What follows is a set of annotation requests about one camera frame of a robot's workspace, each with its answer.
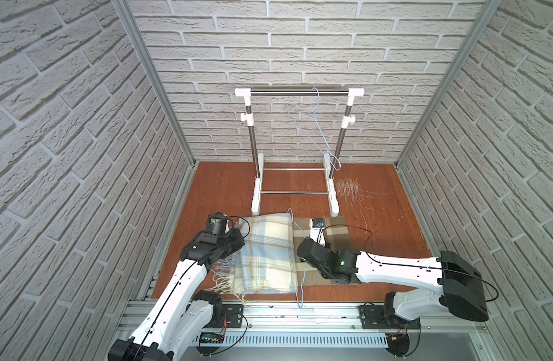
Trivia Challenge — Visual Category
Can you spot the brown beige plaid scarf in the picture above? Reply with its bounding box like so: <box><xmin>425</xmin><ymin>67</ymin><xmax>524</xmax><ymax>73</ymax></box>
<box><xmin>293</xmin><ymin>217</ymin><xmax>359</xmax><ymax>286</ymax></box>

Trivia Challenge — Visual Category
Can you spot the blue cream plaid scarf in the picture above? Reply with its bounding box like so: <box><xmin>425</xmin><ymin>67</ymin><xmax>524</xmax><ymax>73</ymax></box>
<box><xmin>209</xmin><ymin>213</ymin><xmax>298</xmax><ymax>299</ymax></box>

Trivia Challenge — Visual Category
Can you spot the light blue wire hanger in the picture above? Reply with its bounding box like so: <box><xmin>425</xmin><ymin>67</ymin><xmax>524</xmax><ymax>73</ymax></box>
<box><xmin>285</xmin><ymin>87</ymin><xmax>342</xmax><ymax>171</ymax></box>
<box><xmin>287</xmin><ymin>208</ymin><xmax>310</xmax><ymax>308</ymax></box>

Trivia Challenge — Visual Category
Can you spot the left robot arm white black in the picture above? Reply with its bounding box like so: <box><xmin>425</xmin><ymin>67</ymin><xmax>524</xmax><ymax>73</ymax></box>
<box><xmin>107</xmin><ymin>212</ymin><xmax>245</xmax><ymax>360</ymax></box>

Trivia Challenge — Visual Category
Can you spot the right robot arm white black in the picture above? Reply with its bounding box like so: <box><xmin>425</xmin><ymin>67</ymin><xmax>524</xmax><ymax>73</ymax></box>
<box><xmin>297</xmin><ymin>238</ymin><xmax>490</xmax><ymax>322</ymax></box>

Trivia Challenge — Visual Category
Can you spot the right small electronics board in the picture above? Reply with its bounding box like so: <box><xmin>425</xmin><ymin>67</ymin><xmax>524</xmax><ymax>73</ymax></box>
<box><xmin>386</xmin><ymin>333</ymin><xmax>410</xmax><ymax>358</ymax></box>

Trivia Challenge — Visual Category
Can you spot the small electronics board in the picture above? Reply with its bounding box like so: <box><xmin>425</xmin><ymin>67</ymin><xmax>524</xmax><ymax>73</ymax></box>
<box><xmin>386</xmin><ymin>333</ymin><xmax>410</xmax><ymax>358</ymax></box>
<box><xmin>197</xmin><ymin>332</ymin><xmax>225</xmax><ymax>355</ymax></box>

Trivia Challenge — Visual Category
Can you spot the left small electronics board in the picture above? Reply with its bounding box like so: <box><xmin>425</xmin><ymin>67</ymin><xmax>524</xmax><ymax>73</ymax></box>
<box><xmin>197</xmin><ymin>332</ymin><xmax>225</xmax><ymax>355</ymax></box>

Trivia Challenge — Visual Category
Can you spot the white steel clothes rack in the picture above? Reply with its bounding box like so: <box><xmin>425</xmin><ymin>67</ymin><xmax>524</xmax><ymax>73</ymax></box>
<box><xmin>234</xmin><ymin>86</ymin><xmax>365</xmax><ymax>218</ymax></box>

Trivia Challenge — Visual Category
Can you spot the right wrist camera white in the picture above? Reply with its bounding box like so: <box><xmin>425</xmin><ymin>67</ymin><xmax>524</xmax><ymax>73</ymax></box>
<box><xmin>309</xmin><ymin>218</ymin><xmax>326</xmax><ymax>247</ymax></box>

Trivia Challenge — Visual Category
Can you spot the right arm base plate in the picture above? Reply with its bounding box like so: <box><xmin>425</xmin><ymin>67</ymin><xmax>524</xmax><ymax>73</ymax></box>
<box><xmin>358</xmin><ymin>302</ymin><xmax>421</xmax><ymax>330</ymax></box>

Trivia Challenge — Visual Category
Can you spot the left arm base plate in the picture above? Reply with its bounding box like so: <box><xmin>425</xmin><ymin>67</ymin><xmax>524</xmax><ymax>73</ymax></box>
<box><xmin>205</xmin><ymin>304</ymin><xmax>244</xmax><ymax>329</ymax></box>

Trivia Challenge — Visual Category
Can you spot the aluminium front rail frame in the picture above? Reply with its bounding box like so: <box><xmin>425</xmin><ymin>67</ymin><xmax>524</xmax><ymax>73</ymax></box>
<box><xmin>115</xmin><ymin>301</ymin><xmax>502</xmax><ymax>360</ymax></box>

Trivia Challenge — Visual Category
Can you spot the left aluminium corner post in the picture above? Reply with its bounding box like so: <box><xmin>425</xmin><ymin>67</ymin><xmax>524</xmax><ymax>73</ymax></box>
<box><xmin>113</xmin><ymin>0</ymin><xmax>197</xmax><ymax>167</ymax></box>

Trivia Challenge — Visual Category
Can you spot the aluminium corner post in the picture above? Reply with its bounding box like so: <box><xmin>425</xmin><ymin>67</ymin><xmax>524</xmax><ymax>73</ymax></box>
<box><xmin>113</xmin><ymin>0</ymin><xmax>197</xmax><ymax>167</ymax></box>
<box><xmin>395</xmin><ymin>0</ymin><xmax>502</xmax><ymax>172</ymax></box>

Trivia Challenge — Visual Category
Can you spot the right aluminium corner post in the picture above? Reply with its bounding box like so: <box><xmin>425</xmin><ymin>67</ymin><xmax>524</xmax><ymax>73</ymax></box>
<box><xmin>395</xmin><ymin>0</ymin><xmax>502</xmax><ymax>172</ymax></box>

